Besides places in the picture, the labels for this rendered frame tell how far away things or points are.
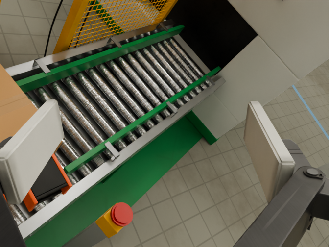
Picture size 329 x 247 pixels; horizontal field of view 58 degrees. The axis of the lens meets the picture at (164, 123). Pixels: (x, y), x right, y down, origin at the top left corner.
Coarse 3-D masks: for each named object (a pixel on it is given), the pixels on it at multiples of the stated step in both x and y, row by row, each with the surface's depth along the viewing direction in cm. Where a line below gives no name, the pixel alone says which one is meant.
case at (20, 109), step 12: (0, 72) 100; (0, 84) 98; (12, 84) 100; (0, 96) 96; (12, 96) 98; (24, 96) 101; (0, 108) 94; (12, 108) 96; (24, 108) 98; (36, 108) 101; (0, 120) 92; (12, 120) 94; (24, 120) 96; (0, 132) 90; (12, 132) 92; (60, 144) 101
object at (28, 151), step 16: (48, 112) 19; (32, 128) 17; (48, 128) 19; (16, 144) 15; (32, 144) 17; (48, 144) 19; (0, 160) 14; (16, 160) 15; (32, 160) 17; (0, 176) 15; (16, 176) 15; (32, 176) 17; (16, 192) 15
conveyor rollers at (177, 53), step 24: (144, 48) 217; (168, 48) 236; (96, 72) 180; (120, 72) 191; (144, 72) 204; (168, 72) 224; (192, 72) 235; (48, 96) 153; (96, 96) 171; (120, 96) 185; (192, 96) 221; (96, 120) 164; (120, 120) 170; (120, 144) 162; (24, 216) 119
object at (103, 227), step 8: (104, 216) 89; (96, 224) 94; (104, 224) 90; (112, 224) 89; (80, 232) 112; (88, 232) 100; (96, 232) 97; (104, 232) 93; (112, 232) 90; (72, 240) 110; (80, 240) 106; (88, 240) 103; (96, 240) 99
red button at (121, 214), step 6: (120, 204) 89; (126, 204) 91; (114, 210) 87; (120, 210) 88; (126, 210) 89; (114, 216) 87; (120, 216) 87; (126, 216) 88; (132, 216) 90; (114, 222) 86; (120, 222) 86; (126, 222) 87
